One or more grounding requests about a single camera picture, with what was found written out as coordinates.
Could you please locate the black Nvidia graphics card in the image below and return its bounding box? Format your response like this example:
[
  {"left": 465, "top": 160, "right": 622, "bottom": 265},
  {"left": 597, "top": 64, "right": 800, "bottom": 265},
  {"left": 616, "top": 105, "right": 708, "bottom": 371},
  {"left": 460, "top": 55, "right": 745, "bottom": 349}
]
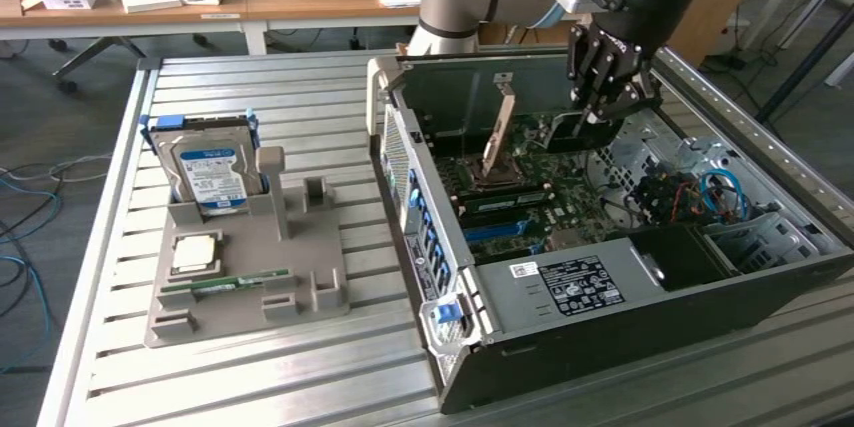
[{"left": 480, "top": 71, "right": 626, "bottom": 183}]

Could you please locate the blue PCIe expansion slot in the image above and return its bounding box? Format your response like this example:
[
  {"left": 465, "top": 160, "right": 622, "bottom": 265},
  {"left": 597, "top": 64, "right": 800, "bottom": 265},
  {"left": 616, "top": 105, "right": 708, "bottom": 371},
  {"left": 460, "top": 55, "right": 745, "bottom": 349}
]
[
  {"left": 466, "top": 230, "right": 534, "bottom": 245},
  {"left": 464, "top": 220, "right": 530, "bottom": 236}
]

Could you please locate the red orange wire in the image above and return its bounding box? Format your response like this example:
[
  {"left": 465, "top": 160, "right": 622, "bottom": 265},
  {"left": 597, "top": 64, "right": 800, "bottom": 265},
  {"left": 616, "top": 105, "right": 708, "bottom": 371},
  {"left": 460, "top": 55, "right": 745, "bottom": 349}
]
[{"left": 673, "top": 180, "right": 713, "bottom": 221}]

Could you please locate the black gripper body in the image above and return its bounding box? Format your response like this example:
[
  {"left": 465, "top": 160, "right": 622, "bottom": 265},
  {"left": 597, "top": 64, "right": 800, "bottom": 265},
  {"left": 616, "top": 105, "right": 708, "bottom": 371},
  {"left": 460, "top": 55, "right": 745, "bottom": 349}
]
[{"left": 590, "top": 0, "right": 700, "bottom": 71}]

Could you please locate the grey parts rack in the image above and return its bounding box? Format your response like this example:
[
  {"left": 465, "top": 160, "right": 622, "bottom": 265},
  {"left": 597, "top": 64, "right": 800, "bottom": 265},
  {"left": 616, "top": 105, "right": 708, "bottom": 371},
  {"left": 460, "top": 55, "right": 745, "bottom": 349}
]
[{"left": 143, "top": 144, "right": 354, "bottom": 351}]

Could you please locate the grey caster foot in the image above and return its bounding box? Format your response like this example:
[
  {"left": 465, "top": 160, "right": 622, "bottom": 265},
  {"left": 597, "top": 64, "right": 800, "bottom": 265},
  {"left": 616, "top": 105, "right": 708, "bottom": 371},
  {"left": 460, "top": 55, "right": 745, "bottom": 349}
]
[{"left": 51, "top": 35, "right": 150, "bottom": 94}]

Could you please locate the dark metal pole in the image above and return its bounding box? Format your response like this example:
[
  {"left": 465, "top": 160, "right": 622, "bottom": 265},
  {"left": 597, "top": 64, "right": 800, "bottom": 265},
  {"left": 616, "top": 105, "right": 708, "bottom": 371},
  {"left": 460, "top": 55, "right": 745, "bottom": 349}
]
[{"left": 756, "top": 0, "right": 854, "bottom": 123}]

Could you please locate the dark installed RAM stick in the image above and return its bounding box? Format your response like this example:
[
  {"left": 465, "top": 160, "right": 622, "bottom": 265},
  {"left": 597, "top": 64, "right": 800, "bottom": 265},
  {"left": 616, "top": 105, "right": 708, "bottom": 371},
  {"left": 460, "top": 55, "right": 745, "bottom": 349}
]
[{"left": 460, "top": 189, "right": 556, "bottom": 214}]

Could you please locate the grey chipset heatsink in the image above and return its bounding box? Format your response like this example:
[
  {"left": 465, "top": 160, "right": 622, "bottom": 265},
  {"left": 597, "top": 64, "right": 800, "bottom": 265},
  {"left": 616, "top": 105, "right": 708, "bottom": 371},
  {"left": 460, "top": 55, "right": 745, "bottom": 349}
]
[{"left": 550, "top": 229, "right": 593, "bottom": 251}]

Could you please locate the blue case release latch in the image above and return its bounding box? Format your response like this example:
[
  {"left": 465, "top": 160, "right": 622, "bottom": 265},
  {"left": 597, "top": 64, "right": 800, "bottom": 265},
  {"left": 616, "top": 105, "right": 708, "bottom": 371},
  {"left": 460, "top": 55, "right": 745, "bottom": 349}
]
[{"left": 432, "top": 298, "right": 468, "bottom": 324}]

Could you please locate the silver CPU chip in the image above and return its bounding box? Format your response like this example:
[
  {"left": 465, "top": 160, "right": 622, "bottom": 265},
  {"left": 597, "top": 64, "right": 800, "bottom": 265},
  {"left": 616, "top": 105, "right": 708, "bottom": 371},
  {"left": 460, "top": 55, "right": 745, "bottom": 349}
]
[{"left": 170, "top": 235, "right": 219, "bottom": 274}]

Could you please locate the wooden cabinet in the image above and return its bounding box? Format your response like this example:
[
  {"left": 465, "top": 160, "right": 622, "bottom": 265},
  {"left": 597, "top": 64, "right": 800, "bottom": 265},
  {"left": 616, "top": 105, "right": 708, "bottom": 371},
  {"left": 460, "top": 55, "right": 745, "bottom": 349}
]
[{"left": 573, "top": 0, "right": 777, "bottom": 68}]

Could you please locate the blue data wire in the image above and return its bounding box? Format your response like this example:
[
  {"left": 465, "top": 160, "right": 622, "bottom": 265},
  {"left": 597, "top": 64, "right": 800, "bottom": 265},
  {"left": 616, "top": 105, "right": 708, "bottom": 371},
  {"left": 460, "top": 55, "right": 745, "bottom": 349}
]
[{"left": 698, "top": 168, "right": 755, "bottom": 225}]

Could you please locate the silver metal disk bay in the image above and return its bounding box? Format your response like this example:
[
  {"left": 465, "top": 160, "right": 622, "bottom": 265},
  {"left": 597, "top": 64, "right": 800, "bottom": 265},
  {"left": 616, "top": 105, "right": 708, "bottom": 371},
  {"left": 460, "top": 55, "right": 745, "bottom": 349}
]
[{"left": 700, "top": 211, "right": 840, "bottom": 276}]

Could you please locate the grey power supply unit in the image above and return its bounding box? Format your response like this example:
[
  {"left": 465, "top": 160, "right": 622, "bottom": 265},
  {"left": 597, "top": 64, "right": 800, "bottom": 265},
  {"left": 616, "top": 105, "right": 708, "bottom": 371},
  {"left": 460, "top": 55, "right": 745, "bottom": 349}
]
[{"left": 476, "top": 238, "right": 672, "bottom": 334}]

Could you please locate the hard disk in blue caddy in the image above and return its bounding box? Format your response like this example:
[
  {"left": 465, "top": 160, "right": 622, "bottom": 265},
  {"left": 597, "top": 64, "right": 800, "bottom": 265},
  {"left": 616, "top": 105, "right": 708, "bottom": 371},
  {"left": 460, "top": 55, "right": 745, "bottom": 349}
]
[{"left": 138, "top": 114, "right": 263, "bottom": 219}]

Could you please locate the perforated metal drive cage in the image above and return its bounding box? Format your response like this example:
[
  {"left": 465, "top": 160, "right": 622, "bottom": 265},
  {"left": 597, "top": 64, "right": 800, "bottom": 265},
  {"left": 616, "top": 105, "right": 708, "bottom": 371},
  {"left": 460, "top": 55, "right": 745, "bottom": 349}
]
[{"left": 586, "top": 111, "right": 680, "bottom": 186}]

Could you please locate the open black PC case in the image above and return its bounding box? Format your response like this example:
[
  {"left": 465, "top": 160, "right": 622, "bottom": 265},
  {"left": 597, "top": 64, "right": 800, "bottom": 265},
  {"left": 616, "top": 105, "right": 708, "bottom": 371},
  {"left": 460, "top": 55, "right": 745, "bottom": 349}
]
[{"left": 365, "top": 39, "right": 854, "bottom": 416}]

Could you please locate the white floor cable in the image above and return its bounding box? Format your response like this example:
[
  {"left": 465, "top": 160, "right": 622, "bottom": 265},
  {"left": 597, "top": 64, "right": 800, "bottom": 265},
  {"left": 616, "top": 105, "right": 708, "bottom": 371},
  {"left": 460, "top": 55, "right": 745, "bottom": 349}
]
[{"left": 0, "top": 153, "right": 114, "bottom": 184}]

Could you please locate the green RAM stick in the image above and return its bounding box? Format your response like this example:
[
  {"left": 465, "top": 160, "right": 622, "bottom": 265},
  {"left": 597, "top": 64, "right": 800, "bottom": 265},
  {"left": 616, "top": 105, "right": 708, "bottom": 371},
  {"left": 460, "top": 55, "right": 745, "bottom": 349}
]
[{"left": 162, "top": 269, "right": 294, "bottom": 297}]

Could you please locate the metal CPU socket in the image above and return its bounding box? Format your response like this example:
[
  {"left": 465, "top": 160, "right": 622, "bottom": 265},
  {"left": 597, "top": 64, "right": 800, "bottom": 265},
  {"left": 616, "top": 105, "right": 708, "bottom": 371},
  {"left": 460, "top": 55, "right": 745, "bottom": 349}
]
[{"left": 465, "top": 152, "right": 528, "bottom": 192}]

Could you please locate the black plastic shroud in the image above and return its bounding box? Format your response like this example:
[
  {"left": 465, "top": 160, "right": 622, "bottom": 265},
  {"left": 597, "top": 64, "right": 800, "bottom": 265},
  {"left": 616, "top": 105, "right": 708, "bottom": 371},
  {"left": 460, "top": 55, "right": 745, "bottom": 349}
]
[{"left": 626, "top": 223, "right": 744, "bottom": 293}]

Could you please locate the blue floor cable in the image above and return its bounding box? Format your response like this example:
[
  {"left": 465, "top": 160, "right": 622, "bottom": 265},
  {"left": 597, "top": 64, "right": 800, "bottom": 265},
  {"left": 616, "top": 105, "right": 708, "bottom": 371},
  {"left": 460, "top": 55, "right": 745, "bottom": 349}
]
[{"left": 0, "top": 166, "right": 63, "bottom": 373}]

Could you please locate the grey case handle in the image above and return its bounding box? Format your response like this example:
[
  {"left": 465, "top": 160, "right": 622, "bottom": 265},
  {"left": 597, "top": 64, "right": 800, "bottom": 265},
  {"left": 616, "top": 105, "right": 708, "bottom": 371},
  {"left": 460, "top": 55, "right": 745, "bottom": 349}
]
[{"left": 365, "top": 56, "right": 404, "bottom": 139}]

